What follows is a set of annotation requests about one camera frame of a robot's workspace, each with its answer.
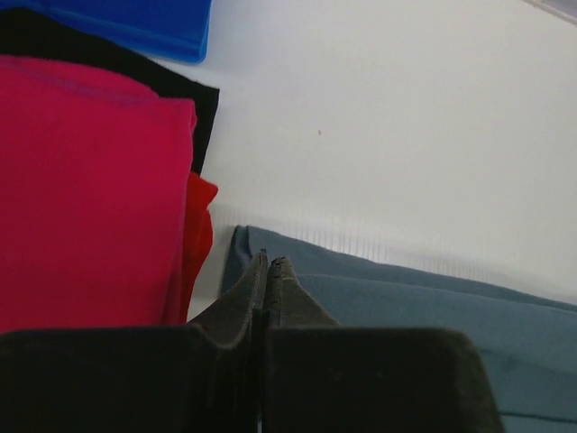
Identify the folded orange t shirt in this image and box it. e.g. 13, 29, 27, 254
179, 172, 218, 323

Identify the grey blue t shirt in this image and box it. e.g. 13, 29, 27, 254
223, 226, 576, 432

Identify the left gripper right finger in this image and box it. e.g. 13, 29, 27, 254
261, 258, 504, 432

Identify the blue plastic divided bin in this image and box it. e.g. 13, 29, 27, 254
20, 0, 212, 63

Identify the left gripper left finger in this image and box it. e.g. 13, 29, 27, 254
1, 253, 267, 432

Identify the folded magenta t shirt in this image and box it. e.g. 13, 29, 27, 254
1, 56, 196, 331

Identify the folded black t shirt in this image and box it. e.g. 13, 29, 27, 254
1, 7, 220, 174

